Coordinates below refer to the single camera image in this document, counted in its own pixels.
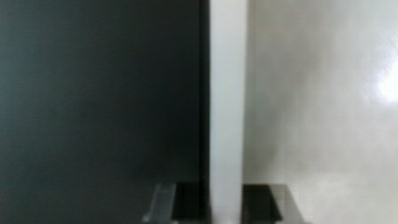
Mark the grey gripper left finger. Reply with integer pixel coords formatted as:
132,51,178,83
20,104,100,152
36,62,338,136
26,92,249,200
143,182,205,224

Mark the white desk tabletop tray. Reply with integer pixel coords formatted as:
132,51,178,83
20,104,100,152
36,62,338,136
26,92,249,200
210,0,398,224

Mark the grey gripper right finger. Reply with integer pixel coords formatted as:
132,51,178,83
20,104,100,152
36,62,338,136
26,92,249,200
242,184,310,224

